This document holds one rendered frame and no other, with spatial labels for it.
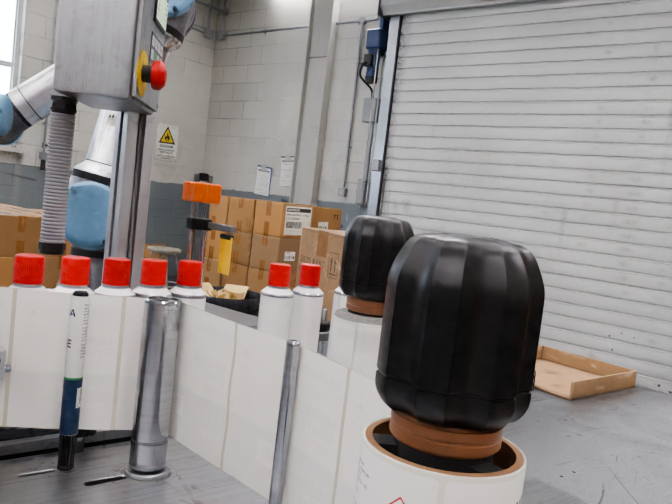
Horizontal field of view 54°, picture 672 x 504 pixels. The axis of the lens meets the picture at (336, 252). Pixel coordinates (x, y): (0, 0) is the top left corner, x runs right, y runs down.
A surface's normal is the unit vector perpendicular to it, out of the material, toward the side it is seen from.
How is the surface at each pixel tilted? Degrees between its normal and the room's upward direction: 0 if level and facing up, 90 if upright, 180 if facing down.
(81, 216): 93
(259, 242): 89
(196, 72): 90
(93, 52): 90
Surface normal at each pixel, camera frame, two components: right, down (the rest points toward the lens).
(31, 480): 0.11, -0.99
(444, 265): -0.39, -0.38
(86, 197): 0.15, 0.15
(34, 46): 0.77, 0.14
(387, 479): -0.73, -0.04
